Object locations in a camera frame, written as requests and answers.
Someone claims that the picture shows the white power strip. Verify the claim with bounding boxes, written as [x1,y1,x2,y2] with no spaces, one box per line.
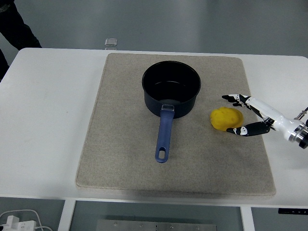
[0,215,37,231]

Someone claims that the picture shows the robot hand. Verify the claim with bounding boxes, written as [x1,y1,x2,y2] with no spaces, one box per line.
[221,93,302,141]

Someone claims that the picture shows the yellow potato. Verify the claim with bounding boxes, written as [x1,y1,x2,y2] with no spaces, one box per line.
[209,107,244,132]

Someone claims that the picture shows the grey metal plate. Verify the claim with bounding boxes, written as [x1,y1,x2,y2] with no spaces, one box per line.
[96,219,219,231]

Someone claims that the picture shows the beige fabric mat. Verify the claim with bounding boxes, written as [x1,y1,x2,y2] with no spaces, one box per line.
[76,52,277,196]

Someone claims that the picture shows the white table leg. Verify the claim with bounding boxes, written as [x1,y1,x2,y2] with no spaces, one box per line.
[57,199,77,231]
[240,206,256,231]

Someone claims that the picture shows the blue pot with handle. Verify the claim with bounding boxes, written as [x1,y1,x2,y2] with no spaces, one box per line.
[141,61,202,164]

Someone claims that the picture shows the person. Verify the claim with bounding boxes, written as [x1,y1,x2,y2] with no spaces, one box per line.
[0,0,43,81]

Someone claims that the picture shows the white cable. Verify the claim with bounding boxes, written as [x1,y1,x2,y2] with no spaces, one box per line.
[0,209,52,231]

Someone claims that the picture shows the small clear plastic box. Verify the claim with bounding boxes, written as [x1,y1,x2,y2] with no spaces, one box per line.
[104,38,119,50]

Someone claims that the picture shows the black table control panel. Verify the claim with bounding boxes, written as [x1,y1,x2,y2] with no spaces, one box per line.
[278,208,308,215]

